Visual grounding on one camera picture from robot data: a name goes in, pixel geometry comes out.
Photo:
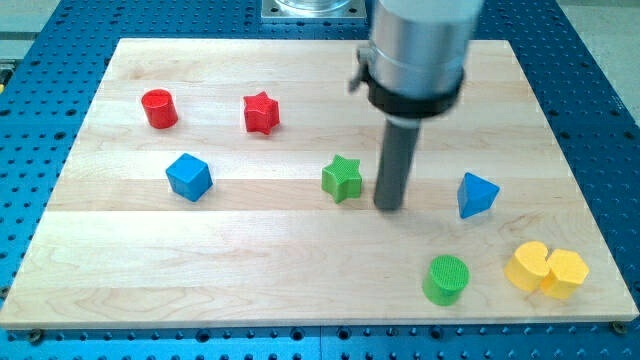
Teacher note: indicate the light wooden board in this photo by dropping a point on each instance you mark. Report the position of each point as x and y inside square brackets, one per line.
[117, 248]

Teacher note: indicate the green cylinder block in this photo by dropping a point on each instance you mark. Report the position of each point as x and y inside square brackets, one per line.
[445, 280]

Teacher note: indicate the blue triangle block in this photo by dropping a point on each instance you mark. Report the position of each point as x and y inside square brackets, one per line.
[475, 195]

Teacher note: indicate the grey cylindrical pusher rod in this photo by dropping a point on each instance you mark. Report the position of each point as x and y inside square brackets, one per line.
[400, 138]

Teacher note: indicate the red cylinder block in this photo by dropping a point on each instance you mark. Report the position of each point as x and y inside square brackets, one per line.
[159, 108]

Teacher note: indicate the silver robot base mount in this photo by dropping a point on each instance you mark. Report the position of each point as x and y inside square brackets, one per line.
[313, 9]

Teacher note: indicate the yellow hexagon block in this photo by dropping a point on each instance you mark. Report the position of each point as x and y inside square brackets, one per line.
[567, 273]

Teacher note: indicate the red star block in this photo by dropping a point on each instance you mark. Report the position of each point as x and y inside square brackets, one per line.
[261, 113]

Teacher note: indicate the green star block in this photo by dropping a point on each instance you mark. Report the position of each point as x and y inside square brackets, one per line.
[342, 179]

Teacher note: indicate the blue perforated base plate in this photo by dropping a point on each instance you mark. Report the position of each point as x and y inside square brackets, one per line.
[581, 59]

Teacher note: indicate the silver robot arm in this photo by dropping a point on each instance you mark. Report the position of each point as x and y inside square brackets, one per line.
[424, 31]

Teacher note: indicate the black clamp ring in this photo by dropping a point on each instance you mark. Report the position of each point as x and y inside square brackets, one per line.
[406, 91]

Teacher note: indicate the blue cube block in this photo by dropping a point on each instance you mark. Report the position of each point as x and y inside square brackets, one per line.
[189, 177]

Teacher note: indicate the yellow heart block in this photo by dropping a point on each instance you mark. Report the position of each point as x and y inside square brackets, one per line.
[527, 267]

